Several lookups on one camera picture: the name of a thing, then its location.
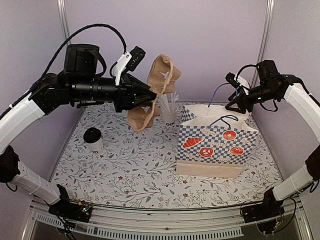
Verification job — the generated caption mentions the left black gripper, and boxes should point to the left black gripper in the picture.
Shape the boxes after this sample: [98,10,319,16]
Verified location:
[70,72,157,112]

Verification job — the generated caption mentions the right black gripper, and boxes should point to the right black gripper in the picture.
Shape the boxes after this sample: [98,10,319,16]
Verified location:
[225,83,280,114]

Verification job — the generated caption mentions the brown cardboard cup carrier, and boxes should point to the brown cardboard cup carrier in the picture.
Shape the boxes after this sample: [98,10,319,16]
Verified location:
[127,54,182,134]

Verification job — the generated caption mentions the checkered paper takeout bag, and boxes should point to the checkered paper takeout bag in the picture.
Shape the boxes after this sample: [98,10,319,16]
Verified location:
[176,103,259,178]

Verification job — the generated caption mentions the black plastic cup lid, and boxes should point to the black plastic cup lid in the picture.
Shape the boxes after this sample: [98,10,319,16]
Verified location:
[83,127,102,144]

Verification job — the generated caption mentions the white paper coffee cup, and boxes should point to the white paper coffee cup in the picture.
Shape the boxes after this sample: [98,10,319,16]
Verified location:
[87,138,105,154]

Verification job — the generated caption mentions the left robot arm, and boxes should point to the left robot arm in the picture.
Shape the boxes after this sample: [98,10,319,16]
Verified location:
[0,44,156,222]

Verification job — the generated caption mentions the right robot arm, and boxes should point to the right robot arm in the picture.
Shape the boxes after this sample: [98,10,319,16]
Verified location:
[225,60,320,223]

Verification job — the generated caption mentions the bundle of white wrapped straws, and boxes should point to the bundle of white wrapped straws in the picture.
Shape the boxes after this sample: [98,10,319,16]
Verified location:
[158,91,179,113]

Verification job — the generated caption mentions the white cup holding straws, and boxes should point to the white cup holding straws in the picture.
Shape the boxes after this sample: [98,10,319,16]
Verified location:
[160,106,178,126]

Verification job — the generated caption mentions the floral patterned table mat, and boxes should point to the floral patterned table mat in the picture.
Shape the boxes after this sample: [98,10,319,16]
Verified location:
[52,104,282,209]

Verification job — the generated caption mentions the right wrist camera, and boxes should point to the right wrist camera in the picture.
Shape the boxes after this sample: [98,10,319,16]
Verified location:
[225,72,251,90]

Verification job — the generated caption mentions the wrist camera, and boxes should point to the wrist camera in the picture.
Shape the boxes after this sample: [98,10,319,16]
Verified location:
[109,46,146,86]
[225,72,251,90]

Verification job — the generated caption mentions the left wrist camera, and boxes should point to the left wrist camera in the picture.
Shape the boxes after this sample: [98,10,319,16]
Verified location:
[109,46,146,86]

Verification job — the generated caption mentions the right aluminium frame post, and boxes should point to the right aluminium frame post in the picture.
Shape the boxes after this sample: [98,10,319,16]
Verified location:
[249,0,276,83]

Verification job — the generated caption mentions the aluminium frame post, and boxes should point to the aluminium frame post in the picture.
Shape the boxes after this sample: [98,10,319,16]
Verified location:
[249,0,276,83]
[56,0,70,40]

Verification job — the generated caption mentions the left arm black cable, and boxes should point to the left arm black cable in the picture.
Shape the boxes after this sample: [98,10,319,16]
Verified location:
[28,23,129,101]

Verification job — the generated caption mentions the left aluminium frame post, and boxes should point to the left aluminium frame post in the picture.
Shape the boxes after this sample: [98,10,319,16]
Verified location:
[56,0,70,40]

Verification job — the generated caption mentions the front aluminium rail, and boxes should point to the front aluminium rail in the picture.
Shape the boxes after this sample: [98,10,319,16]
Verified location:
[22,197,313,240]

